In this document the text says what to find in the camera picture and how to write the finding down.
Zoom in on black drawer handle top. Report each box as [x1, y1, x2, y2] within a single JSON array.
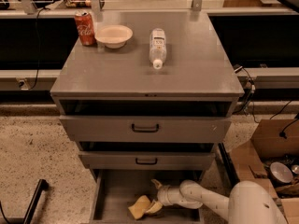
[[131, 123, 160, 133]]

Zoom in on black cables on right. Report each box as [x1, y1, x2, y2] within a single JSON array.
[[233, 64, 258, 115]]

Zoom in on yellow sponge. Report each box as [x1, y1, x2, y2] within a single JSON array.
[[128, 195, 151, 219]]

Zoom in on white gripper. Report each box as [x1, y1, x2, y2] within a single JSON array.
[[145, 179, 181, 215]]

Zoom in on grey drawer cabinet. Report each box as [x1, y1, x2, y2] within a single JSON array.
[[50, 9, 245, 224]]

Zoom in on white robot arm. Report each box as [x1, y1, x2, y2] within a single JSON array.
[[145, 179, 288, 224]]

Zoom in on black metal stand leg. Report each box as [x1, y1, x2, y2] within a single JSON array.
[[0, 178, 50, 224]]

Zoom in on silver bowl in box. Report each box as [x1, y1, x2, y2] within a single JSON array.
[[270, 162, 293, 184]]

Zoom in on red cola can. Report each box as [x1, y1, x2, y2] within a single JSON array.
[[75, 11, 96, 46]]

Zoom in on clear plastic bottle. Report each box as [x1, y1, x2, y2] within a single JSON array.
[[149, 28, 167, 70]]

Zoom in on black drawer handle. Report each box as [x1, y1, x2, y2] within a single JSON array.
[[131, 123, 160, 133], [135, 158, 158, 165]]

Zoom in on grey bottom drawer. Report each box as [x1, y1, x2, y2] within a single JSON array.
[[89, 170, 205, 224]]

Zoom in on black cable on left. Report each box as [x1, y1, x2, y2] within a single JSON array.
[[28, 7, 50, 91]]

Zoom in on black drawer handle middle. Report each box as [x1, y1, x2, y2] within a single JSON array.
[[135, 158, 158, 165]]

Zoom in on grey drawer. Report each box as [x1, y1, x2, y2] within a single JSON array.
[[89, 170, 205, 224], [61, 102, 231, 143], [78, 142, 215, 171]]

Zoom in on grey top drawer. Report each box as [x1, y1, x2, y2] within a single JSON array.
[[61, 102, 231, 143]]

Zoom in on white bowl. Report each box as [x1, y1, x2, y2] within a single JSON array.
[[95, 25, 133, 49]]

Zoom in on cardboard box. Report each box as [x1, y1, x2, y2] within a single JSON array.
[[229, 119, 299, 224]]

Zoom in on grey middle drawer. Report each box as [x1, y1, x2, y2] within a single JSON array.
[[78, 142, 215, 171]]

